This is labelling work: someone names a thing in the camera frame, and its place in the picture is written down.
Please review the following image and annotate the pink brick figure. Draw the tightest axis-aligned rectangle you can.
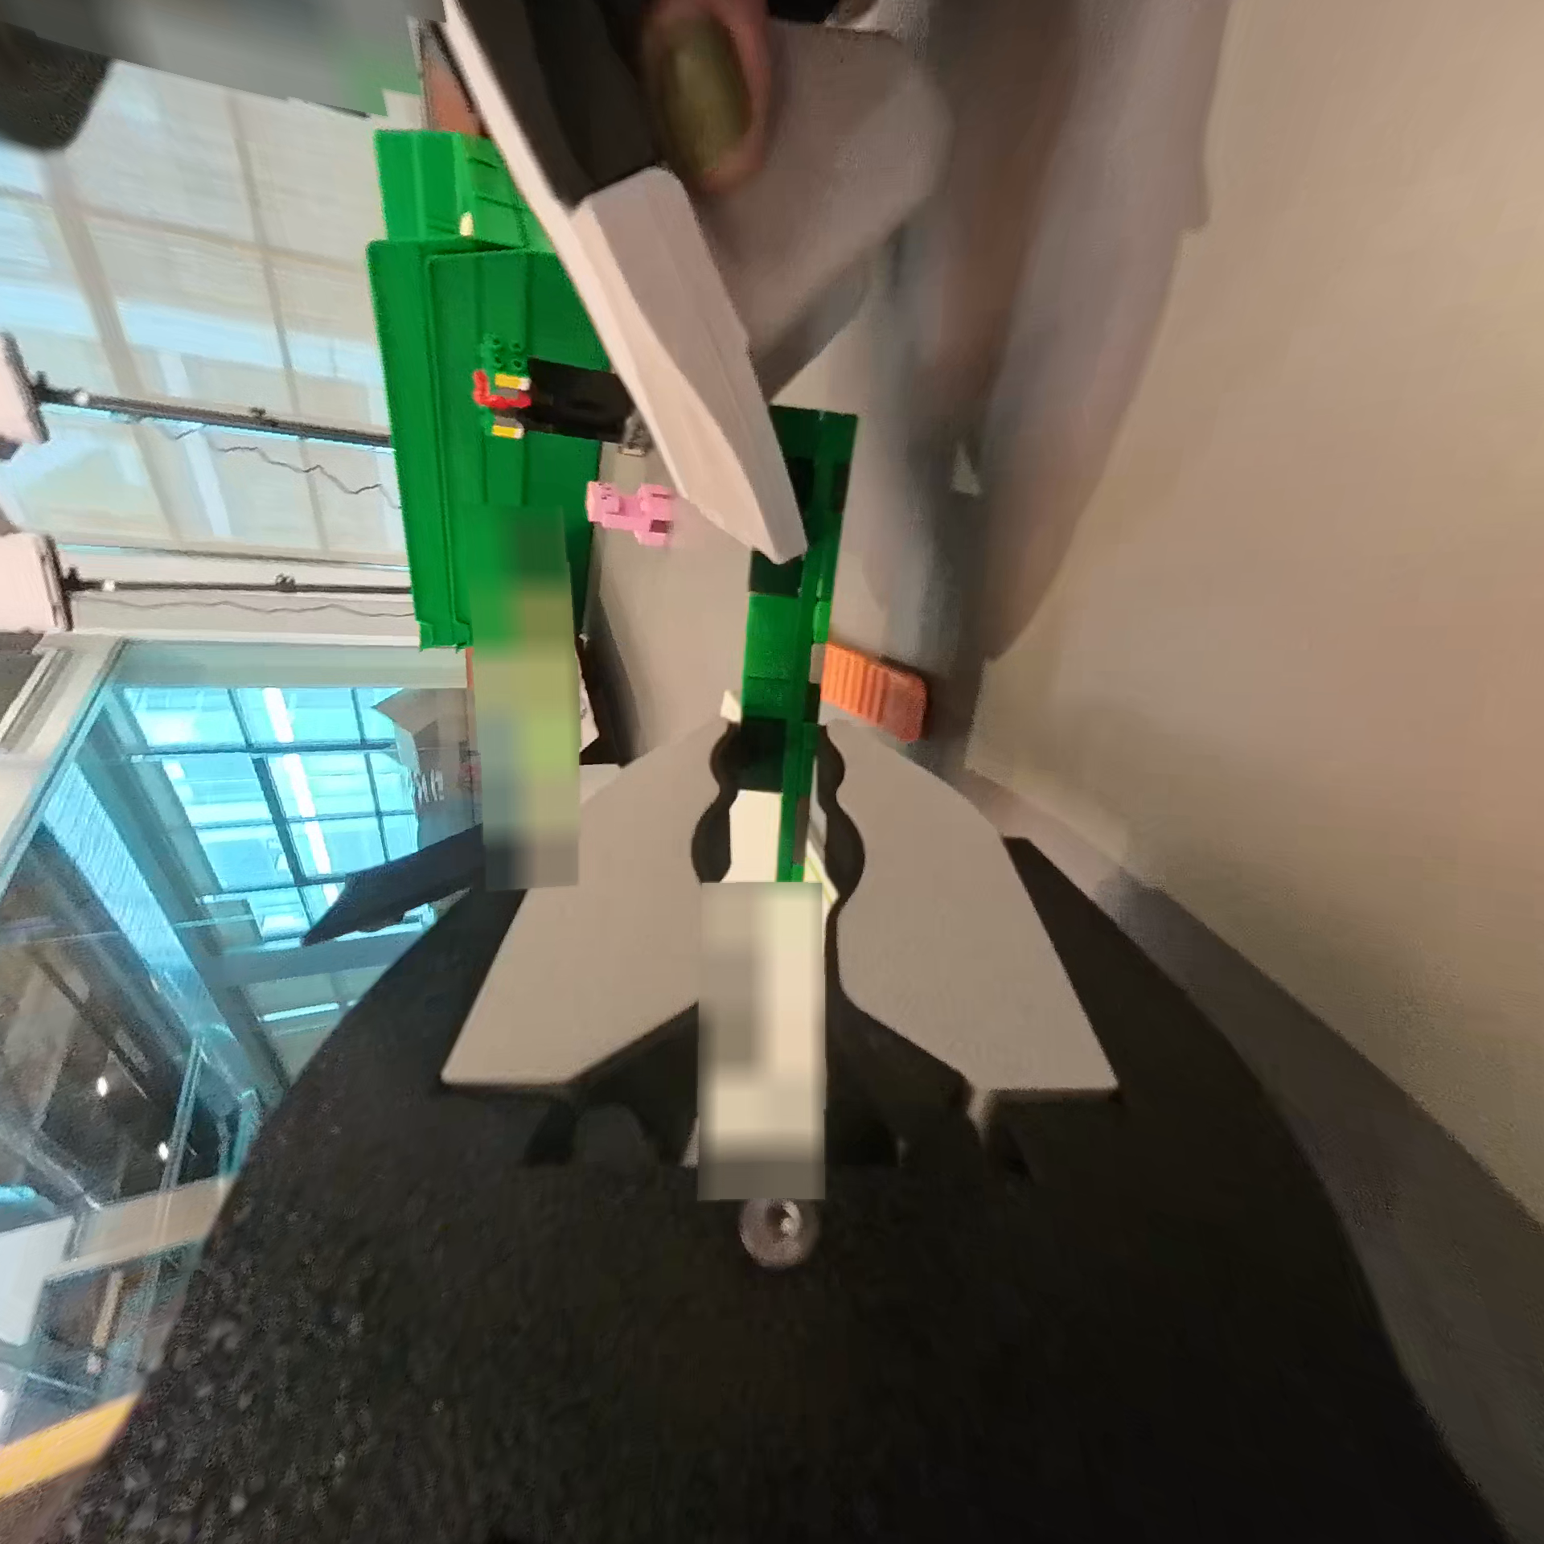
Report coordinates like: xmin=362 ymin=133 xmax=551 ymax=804
xmin=586 ymin=480 xmax=677 ymax=552

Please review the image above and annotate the green cardboard box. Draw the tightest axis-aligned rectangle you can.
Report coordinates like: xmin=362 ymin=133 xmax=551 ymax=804
xmin=368 ymin=125 xmax=609 ymax=656

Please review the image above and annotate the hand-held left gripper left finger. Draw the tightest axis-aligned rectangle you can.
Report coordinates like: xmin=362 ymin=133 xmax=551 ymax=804
xmin=442 ymin=727 xmax=739 ymax=1096

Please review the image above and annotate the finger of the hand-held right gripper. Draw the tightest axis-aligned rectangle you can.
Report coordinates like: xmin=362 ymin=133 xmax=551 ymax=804
xmin=442 ymin=0 xmax=809 ymax=563
xmin=700 ymin=23 xmax=954 ymax=388

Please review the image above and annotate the grey desk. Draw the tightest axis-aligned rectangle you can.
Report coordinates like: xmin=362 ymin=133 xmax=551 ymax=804
xmin=578 ymin=23 xmax=1220 ymax=845

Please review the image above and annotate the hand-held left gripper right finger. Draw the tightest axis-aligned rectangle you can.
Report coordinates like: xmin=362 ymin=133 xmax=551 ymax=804
xmin=820 ymin=738 xmax=1119 ymax=1101

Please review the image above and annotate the black light stand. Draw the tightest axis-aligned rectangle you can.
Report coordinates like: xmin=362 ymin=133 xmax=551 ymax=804
xmin=0 ymin=334 xmax=397 ymax=453
xmin=0 ymin=530 xmax=416 ymax=634

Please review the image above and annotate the person's right hand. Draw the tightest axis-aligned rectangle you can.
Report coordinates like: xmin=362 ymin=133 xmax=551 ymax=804
xmin=643 ymin=0 xmax=775 ymax=193

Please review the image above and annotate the orange brick separator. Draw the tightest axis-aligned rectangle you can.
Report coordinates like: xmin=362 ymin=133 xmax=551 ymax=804
xmin=820 ymin=645 xmax=933 ymax=740

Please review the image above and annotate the green brick assembly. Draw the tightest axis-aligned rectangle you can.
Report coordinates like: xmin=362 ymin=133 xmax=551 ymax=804
xmin=720 ymin=406 xmax=861 ymax=885

